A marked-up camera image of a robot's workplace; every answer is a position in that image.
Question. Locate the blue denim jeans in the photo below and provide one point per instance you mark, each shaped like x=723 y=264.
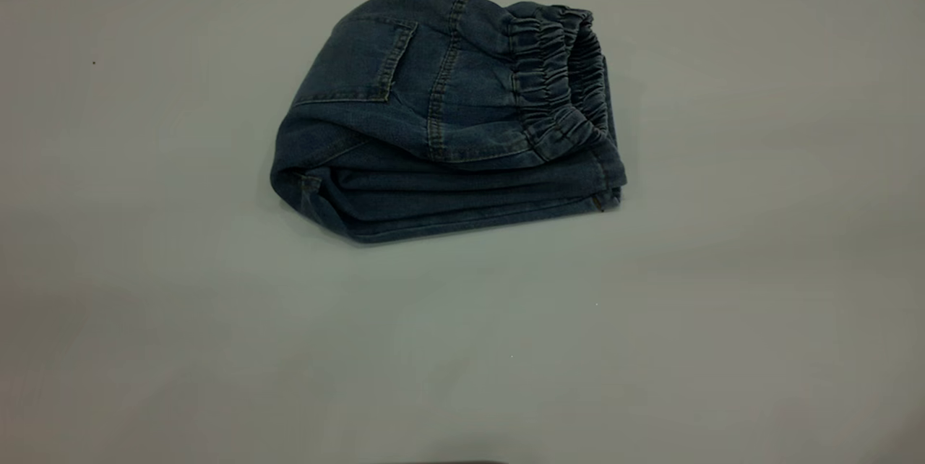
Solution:
x=433 y=124

